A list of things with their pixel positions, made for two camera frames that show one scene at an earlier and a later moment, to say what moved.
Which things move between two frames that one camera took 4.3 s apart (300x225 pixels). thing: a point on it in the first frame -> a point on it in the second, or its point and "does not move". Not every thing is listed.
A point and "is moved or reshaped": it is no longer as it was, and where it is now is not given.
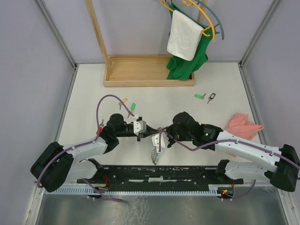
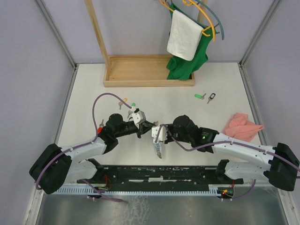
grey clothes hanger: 200,23 does not move
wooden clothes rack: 137,71 does not move
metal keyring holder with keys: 155,156 is moved or reshaped
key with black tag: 212,96 does not move
